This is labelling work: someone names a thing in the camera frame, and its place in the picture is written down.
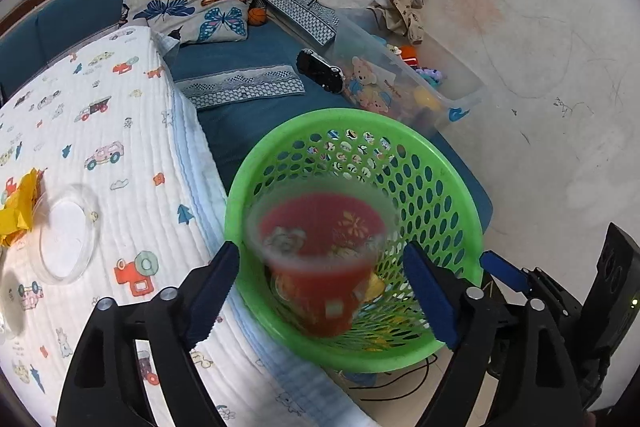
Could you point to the blue plastic toy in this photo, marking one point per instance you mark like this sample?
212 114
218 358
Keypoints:
430 75

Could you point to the blue sofa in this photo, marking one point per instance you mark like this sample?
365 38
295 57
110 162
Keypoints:
240 122

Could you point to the small orange toy ball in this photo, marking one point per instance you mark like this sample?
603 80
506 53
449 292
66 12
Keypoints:
257 17

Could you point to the yellow wrapper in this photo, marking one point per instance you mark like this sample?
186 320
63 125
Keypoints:
20 207
376 287

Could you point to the yellow toy ball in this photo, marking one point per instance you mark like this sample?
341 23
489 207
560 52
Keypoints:
426 99

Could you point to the black toy car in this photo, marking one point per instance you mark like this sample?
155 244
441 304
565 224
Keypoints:
320 69

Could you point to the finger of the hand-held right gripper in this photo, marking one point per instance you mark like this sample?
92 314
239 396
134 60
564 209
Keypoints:
502 269

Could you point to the green plastic basket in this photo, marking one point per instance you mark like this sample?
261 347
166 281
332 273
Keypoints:
340 117

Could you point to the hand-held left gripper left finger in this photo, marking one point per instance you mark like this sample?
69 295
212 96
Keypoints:
215 292

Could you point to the checkered lace sofa cover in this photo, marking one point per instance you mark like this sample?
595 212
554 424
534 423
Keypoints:
240 84
300 12

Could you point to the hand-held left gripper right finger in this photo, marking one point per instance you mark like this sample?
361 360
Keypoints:
430 292

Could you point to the white printed table blanket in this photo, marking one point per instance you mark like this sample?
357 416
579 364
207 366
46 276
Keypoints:
125 132

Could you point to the red printed plastic cup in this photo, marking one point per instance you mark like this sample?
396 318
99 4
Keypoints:
320 287

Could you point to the clear plastic lid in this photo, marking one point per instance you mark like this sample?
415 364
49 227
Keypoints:
65 232

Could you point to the red orange toy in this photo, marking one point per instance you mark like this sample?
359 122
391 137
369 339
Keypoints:
407 55

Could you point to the clear plastic storage bin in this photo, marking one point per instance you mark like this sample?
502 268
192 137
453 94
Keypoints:
370 57

